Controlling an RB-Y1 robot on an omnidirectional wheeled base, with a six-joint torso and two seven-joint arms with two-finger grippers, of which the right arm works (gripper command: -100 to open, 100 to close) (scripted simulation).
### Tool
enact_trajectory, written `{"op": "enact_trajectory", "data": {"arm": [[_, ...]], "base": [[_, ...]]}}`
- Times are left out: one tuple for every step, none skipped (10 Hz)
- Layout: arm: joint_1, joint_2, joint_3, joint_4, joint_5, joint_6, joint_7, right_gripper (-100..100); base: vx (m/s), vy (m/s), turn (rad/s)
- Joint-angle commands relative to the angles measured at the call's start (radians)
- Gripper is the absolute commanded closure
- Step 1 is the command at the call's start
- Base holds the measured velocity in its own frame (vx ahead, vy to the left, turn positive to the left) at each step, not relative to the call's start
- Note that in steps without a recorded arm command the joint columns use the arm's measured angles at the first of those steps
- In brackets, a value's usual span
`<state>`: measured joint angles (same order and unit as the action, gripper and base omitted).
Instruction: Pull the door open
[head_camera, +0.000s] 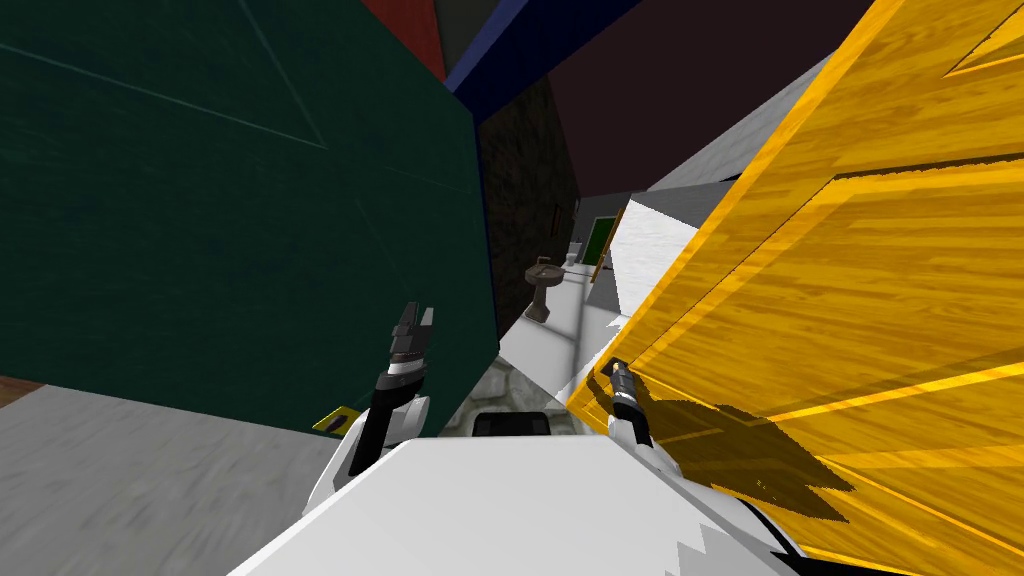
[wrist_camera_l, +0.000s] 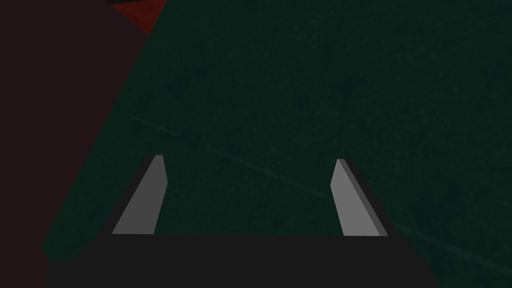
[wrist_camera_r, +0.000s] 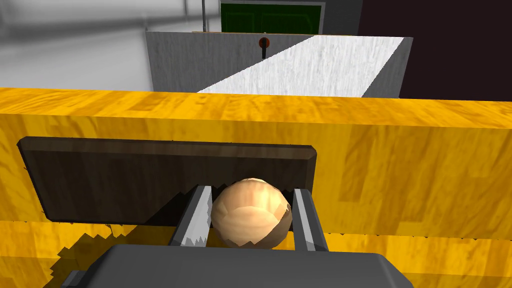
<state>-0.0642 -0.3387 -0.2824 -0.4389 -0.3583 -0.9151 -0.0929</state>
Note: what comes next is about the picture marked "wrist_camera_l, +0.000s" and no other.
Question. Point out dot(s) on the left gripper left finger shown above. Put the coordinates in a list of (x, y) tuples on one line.
[(143, 204)]

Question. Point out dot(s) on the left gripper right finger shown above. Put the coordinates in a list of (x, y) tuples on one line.
[(354, 208)]

